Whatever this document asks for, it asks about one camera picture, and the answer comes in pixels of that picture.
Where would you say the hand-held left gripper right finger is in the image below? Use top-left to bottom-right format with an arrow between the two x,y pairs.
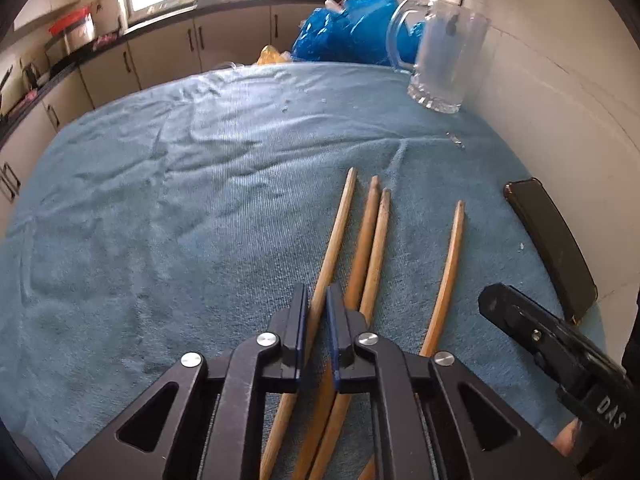
326,285 -> 581,480

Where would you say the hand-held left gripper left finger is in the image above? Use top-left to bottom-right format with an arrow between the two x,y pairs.
57,284 -> 308,480

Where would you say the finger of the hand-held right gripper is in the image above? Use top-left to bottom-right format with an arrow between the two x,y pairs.
477,284 -> 601,396

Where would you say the brown wooden chopstick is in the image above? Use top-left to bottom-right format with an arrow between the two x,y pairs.
361,200 -> 467,480
260,166 -> 358,480
307,187 -> 392,480
292,175 -> 381,480

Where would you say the person's right hand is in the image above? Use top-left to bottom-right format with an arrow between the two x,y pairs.
551,419 -> 585,459

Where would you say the black cased phone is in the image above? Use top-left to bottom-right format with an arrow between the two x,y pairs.
504,178 -> 599,323

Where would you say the blue towel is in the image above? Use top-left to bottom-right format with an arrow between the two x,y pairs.
0,60 -> 608,480

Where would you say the clear glass pitcher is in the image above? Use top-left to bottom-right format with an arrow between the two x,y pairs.
386,0 -> 492,115

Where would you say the yellow plastic bag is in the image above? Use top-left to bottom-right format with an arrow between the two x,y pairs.
257,45 -> 293,66

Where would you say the row of beige base cabinets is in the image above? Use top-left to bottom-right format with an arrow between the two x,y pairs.
0,2 -> 346,206

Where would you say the blue plastic bag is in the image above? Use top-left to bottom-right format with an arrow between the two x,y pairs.
291,0 -> 431,67

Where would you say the black kitchen countertop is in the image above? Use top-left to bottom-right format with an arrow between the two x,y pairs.
0,0 -> 346,136

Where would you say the steel pot with red lid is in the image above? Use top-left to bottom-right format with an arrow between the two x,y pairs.
47,6 -> 97,53

